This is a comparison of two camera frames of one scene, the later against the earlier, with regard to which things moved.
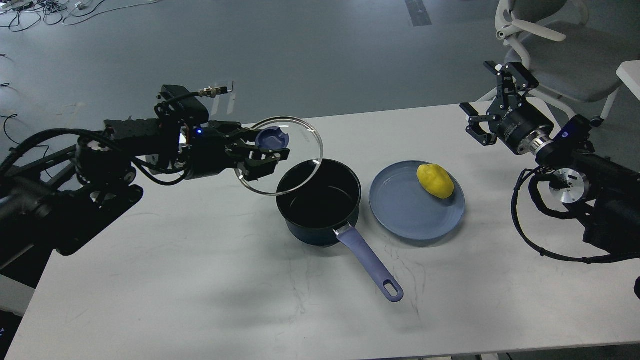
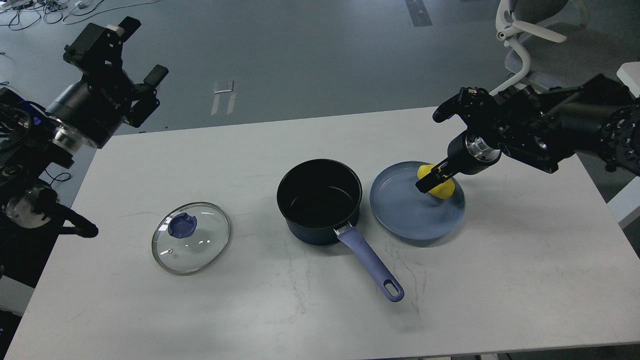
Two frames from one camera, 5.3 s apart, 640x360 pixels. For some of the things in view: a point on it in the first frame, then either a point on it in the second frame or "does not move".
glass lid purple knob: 294,171 to 190,237
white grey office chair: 568,57 does not move
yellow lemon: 435,180 does not move
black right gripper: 511,121 to 467,155
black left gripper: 209,155 to 93,109
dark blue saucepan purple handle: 319,198 does not move
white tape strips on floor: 230,104 does not move
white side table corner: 629,72 does not move
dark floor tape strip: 418,13 does not move
